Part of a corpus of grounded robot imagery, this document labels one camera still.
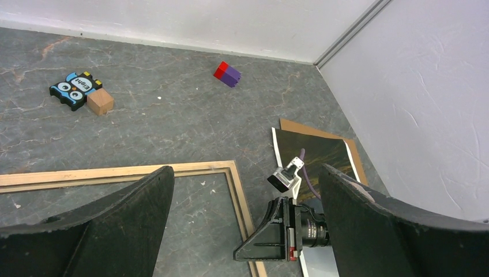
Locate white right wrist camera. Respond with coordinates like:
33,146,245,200
267,156,304,200

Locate brown cardboard backing board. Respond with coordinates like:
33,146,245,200
280,118,369,186

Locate wooden picture frame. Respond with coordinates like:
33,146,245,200
1,161,254,276

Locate red purple block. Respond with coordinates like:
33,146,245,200
213,61,241,88

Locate small wooden cube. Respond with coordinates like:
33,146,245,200
87,88,114,115

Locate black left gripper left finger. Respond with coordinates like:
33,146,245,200
1,166,175,276

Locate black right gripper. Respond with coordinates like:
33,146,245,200
233,197,329,261

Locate blue owl toy block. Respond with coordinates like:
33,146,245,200
49,71,103,111

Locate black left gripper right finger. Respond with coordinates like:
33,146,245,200
319,164,488,276

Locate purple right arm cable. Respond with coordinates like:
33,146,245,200
299,148,322,200

